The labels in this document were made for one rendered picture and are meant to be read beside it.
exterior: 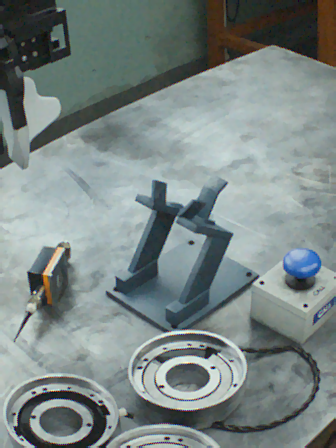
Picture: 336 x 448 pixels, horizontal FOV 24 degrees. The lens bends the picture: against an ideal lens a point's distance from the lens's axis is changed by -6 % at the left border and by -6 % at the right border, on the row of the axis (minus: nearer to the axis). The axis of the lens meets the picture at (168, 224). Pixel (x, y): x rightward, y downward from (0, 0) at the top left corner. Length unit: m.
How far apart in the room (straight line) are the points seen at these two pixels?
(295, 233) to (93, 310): 0.26
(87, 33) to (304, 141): 1.65
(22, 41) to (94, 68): 2.06
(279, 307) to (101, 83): 2.10
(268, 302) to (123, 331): 0.15
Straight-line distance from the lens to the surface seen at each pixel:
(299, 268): 0.76
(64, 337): 0.80
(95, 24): 2.70
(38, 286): 0.82
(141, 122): 1.16
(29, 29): 0.70
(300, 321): 0.76
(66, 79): 2.68
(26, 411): 0.69
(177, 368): 0.72
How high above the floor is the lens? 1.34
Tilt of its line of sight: 35 degrees down
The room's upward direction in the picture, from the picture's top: 2 degrees counter-clockwise
